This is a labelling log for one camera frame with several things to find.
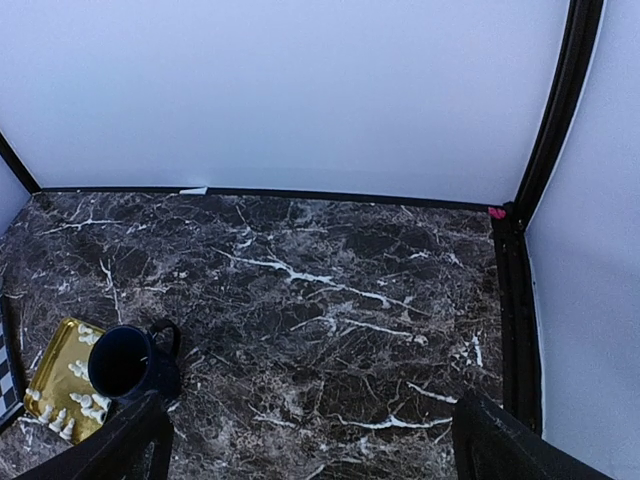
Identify black and white chessboard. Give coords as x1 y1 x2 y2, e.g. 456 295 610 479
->
1 295 24 432

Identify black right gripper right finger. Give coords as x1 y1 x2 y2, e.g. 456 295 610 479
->
452 390 607 480

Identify black left frame post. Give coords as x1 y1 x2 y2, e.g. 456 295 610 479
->
0 133 42 194

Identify white chess piece on tray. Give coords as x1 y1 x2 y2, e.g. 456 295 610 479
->
67 360 89 382
69 392 111 422
37 404 75 440
77 324 101 346

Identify gold metal tray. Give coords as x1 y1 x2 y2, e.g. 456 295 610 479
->
24 318 109 445

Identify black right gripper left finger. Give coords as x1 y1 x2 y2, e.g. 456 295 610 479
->
19 391 173 479

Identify black right frame post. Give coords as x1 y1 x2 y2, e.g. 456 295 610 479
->
513 0 604 230

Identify black frame post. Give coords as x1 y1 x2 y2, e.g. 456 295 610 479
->
513 0 604 230
0 133 42 194

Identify dark blue enamel mug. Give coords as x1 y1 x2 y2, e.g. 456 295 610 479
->
88 320 182 404

